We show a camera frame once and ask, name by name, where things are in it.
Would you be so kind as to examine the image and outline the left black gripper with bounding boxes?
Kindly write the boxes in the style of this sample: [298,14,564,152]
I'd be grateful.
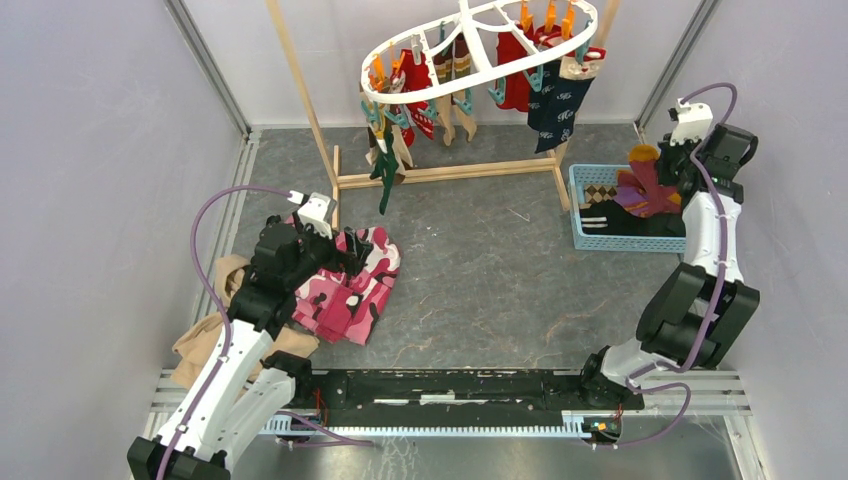
[285,210,373,290]

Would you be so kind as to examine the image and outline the purple maroon striped sock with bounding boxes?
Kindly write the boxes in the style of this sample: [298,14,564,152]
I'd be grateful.
[614,144,682,218]

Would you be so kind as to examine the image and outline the navy santa hat sock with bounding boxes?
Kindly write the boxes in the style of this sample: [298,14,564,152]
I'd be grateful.
[546,47,607,151]

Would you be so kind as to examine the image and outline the red santa sock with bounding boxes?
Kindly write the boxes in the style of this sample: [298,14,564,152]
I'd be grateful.
[531,19,573,51]
[496,32,531,113]

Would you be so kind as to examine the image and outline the white oval clip hanger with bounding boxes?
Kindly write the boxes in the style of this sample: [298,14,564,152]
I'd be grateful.
[359,1,619,105]

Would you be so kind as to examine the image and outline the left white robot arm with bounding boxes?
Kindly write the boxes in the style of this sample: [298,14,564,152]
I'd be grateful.
[127,218,374,479]

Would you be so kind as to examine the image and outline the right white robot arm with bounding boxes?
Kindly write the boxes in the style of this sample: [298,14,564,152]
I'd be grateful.
[577,122,760,408]

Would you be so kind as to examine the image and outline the socks pile in basket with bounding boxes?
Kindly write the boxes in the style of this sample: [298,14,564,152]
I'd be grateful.
[579,193,685,238]

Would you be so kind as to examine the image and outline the wooden hanger stand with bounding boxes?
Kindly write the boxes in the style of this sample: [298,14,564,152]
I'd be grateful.
[265,1,607,211]

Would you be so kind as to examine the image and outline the pink camouflage cloth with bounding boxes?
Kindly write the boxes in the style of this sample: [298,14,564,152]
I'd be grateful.
[292,226,401,346]

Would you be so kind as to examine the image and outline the blue plastic basket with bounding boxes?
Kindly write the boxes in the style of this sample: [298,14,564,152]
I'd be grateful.
[568,164,690,254]

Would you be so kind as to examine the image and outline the dark green sock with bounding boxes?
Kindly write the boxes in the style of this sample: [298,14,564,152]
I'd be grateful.
[369,133,398,215]

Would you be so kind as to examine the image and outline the beige cloth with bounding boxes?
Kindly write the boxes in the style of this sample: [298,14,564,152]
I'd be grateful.
[171,254,320,389]

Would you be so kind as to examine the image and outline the red patterned christmas sock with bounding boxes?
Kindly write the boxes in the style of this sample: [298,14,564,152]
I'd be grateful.
[391,48,434,140]

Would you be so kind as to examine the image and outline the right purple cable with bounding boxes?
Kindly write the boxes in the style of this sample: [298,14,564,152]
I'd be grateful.
[622,82,739,452]

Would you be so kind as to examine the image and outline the purple cable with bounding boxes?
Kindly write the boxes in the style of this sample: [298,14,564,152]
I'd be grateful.
[622,82,739,452]
[153,185,376,480]

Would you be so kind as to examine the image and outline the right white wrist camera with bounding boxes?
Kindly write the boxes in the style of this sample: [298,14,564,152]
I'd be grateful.
[669,98,713,146]

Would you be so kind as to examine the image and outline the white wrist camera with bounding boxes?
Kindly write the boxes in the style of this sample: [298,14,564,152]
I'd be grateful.
[287,190,337,239]
[669,98,713,146]

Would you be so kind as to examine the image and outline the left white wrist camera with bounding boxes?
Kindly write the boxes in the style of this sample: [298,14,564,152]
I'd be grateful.
[287,190,337,239]

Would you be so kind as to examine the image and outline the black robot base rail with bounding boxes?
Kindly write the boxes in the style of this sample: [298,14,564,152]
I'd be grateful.
[286,369,645,428]

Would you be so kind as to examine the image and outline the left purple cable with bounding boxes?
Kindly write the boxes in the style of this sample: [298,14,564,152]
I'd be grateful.
[153,185,376,480]

